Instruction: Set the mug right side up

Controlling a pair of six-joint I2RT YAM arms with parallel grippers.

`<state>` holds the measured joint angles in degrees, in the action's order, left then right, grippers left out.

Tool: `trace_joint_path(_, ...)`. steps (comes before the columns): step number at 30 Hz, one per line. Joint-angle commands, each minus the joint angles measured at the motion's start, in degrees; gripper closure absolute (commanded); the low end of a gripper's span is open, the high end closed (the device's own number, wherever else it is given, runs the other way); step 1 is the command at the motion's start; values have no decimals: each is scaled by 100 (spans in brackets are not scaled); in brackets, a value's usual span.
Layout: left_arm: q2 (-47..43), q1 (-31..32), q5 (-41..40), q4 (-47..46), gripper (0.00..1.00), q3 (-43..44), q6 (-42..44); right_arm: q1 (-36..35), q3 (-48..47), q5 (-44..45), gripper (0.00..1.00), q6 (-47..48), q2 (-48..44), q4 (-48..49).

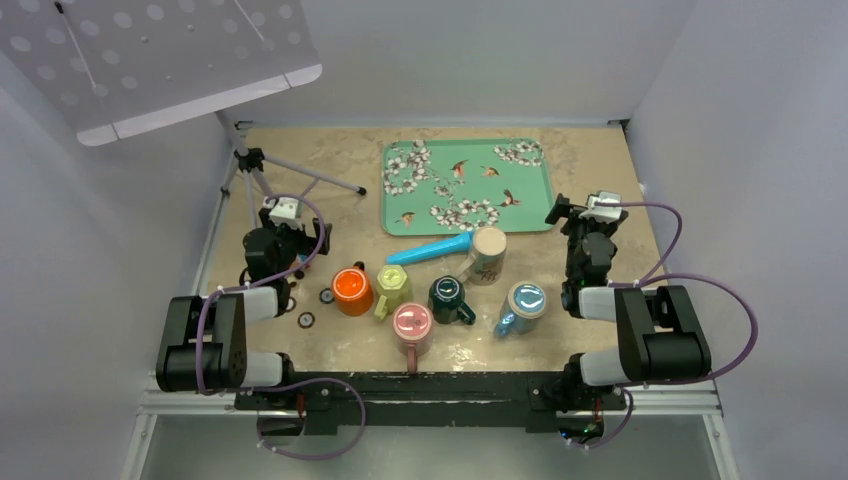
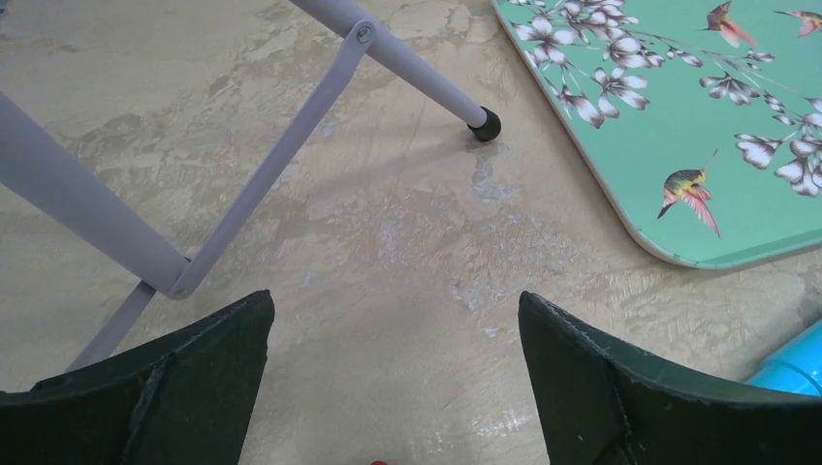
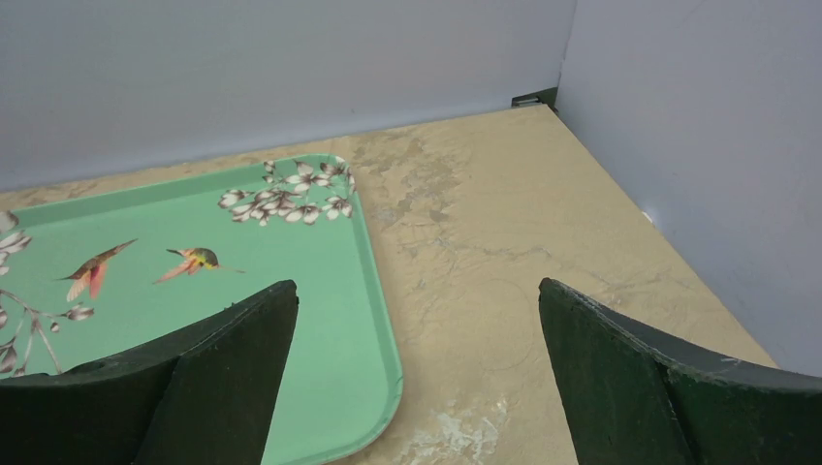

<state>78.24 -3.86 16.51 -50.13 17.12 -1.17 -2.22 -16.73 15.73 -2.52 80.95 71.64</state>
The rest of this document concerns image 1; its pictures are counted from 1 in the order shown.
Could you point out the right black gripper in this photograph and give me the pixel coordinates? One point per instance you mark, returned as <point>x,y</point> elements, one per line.
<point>565,209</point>

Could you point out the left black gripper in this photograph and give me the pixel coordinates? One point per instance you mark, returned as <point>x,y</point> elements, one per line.
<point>308,245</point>

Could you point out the light blue butterfly mug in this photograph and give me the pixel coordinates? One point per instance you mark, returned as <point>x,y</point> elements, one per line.
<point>524,305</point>

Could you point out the beige floral mug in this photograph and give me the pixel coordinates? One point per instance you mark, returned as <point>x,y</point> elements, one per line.
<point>484,262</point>

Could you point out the yellow-green hexagonal mug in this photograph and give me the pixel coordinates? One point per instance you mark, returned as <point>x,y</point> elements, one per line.
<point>393,289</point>

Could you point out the dark green mug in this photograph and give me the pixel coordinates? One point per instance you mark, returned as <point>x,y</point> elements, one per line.
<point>446,301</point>

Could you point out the pink mug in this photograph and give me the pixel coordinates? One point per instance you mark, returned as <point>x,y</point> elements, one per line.
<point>412,324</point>

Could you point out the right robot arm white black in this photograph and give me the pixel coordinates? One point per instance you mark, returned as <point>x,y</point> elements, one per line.
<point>659,337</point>

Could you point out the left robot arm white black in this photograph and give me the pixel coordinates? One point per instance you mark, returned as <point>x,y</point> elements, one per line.
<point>219,353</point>

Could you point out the round token near mug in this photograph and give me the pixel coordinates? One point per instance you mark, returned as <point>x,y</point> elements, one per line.
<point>327,296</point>

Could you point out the orange mug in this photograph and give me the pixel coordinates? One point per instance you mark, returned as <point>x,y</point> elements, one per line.
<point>352,290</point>

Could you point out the round token front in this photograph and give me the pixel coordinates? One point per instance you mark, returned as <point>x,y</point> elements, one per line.
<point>306,320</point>

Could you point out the blue toy microphone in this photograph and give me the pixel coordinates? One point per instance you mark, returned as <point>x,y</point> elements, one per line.
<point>458,244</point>

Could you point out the green floral bird tray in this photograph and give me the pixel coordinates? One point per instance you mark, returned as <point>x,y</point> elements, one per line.
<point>447,187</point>

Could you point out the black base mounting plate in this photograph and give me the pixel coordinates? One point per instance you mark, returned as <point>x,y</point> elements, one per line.
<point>535,401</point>

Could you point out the perforated white board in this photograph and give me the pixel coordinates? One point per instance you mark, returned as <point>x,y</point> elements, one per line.
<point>117,69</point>

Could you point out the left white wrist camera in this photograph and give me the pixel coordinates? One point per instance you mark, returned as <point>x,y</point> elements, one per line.
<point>281,212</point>

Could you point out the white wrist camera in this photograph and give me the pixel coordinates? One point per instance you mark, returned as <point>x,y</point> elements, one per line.
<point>604,207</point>
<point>281,212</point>

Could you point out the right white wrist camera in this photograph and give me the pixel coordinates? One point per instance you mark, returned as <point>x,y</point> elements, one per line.
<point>604,207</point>

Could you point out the aluminium frame rail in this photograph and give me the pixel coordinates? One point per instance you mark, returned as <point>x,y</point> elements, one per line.
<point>673,433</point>

